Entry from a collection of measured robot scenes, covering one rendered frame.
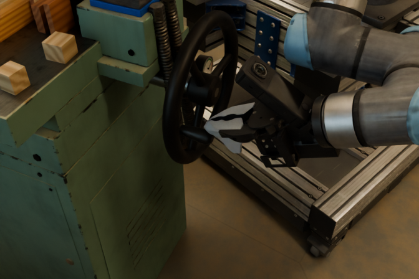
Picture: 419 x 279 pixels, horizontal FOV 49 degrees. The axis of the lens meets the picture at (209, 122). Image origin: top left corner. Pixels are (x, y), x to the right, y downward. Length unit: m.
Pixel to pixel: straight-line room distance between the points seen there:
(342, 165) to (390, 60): 0.97
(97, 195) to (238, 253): 0.71
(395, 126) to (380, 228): 1.17
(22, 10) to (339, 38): 0.56
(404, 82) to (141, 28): 0.41
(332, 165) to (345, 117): 0.99
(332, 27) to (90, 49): 0.41
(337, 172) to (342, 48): 0.95
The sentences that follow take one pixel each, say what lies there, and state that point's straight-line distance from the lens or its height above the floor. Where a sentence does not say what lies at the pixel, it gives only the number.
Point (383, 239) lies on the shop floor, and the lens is 1.71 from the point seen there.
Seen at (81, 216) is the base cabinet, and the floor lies 0.58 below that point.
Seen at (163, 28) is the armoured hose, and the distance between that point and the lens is 0.79.
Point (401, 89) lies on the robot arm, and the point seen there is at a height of 1.00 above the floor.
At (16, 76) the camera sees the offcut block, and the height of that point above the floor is 0.93.
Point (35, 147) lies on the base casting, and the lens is 0.86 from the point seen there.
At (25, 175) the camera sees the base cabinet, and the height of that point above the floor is 0.67.
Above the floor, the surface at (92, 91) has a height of 0.82.
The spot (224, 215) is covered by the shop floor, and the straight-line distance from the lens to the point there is 1.66.
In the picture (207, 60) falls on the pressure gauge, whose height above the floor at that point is 0.69.
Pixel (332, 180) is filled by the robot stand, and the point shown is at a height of 0.21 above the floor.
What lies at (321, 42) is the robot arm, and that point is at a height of 0.99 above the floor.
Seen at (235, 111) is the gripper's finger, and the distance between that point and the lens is 0.71.
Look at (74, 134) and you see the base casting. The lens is 0.85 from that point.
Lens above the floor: 1.33
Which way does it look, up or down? 41 degrees down
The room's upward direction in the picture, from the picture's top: straight up
